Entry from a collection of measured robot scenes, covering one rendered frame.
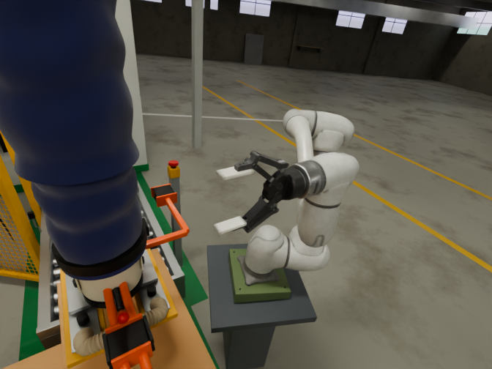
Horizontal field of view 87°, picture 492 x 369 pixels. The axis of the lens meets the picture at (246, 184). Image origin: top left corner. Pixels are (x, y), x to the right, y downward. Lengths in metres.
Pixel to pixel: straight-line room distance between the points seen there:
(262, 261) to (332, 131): 0.67
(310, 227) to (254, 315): 0.70
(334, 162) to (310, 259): 0.70
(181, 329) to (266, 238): 0.49
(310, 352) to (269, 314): 0.88
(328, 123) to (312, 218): 0.58
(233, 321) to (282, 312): 0.24
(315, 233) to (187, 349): 0.59
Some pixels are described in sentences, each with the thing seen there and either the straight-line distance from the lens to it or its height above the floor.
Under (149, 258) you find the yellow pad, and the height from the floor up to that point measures 1.13.
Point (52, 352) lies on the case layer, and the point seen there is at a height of 0.54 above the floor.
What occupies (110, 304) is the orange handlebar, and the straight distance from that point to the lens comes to 0.82.
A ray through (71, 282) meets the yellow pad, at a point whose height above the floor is 1.13.
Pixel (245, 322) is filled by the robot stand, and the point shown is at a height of 0.75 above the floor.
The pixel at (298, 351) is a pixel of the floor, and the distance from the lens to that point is 2.18.
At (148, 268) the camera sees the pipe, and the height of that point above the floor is 1.15.
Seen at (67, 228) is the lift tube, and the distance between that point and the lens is 0.70.
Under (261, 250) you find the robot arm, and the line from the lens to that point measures 1.22.
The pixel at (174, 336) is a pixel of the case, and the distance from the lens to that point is 1.08.
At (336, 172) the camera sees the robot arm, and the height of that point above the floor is 1.61.
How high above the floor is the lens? 1.89
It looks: 32 degrees down
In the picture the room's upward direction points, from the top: 7 degrees clockwise
